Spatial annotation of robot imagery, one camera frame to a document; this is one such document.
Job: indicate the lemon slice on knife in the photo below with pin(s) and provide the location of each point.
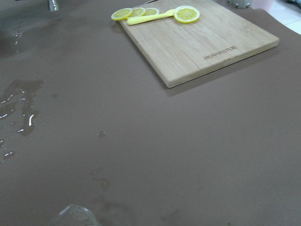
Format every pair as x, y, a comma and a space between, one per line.
186, 14

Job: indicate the steel jigger measuring cup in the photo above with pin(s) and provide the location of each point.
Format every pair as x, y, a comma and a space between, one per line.
52, 5

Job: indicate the aluminium frame post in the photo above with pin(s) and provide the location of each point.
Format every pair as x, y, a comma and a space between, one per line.
240, 3

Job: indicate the clear glass beaker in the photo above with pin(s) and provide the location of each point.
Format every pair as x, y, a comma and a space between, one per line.
75, 215

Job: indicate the lemon slice middle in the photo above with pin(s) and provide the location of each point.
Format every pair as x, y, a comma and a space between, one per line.
138, 12

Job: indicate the lemon slice inner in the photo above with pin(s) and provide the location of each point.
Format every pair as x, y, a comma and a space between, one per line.
151, 11

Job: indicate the lemon slice end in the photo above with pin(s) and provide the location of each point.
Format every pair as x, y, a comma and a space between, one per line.
122, 14

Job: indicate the bamboo cutting board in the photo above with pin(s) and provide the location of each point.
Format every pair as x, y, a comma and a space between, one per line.
182, 52

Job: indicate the spilled liquid puddle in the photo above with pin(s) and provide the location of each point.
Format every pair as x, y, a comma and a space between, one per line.
52, 133

